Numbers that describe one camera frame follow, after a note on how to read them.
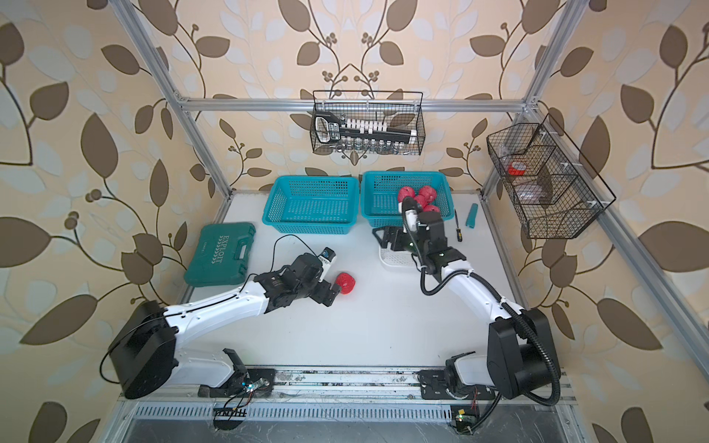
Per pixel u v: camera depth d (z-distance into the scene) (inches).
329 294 29.7
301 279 25.3
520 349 16.3
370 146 35.0
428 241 25.3
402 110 35.9
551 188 32.3
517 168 31.7
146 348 16.4
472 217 44.2
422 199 44.3
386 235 29.1
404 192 44.3
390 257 35.7
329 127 33.1
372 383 29.7
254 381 29.0
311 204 62.0
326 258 29.5
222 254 37.9
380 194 47.0
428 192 44.8
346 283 34.7
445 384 28.8
